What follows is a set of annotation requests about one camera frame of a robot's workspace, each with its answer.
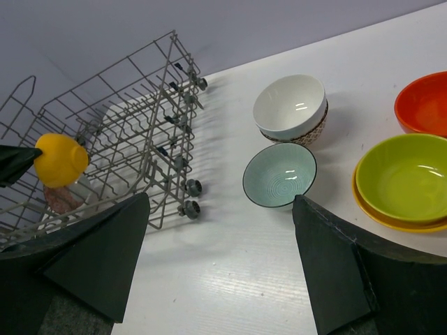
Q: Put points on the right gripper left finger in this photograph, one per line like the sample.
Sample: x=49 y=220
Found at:
x=75 y=280

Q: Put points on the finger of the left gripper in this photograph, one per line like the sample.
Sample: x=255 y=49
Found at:
x=15 y=161

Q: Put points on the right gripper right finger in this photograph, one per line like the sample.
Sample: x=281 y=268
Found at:
x=361 y=283

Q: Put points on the yellow-orange bowl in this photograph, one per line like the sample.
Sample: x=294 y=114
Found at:
x=62 y=161

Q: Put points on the pink speckled bowl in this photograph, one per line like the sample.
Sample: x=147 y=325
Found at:
x=68 y=198

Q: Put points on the yellow bowl under green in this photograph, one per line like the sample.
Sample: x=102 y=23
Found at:
x=391 y=222

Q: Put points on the lime green bowl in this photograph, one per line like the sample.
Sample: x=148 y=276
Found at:
x=404 y=177

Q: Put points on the light blue ribbed bowl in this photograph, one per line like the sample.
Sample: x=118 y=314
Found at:
x=276 y=174

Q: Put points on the red-orange bowl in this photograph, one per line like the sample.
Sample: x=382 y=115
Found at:
x=421 y=106

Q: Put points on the white patterned bowl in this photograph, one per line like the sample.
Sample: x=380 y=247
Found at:
x=292 y=109

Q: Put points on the grey wire dish rack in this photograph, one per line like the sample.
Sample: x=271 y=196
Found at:
x=135 y=120

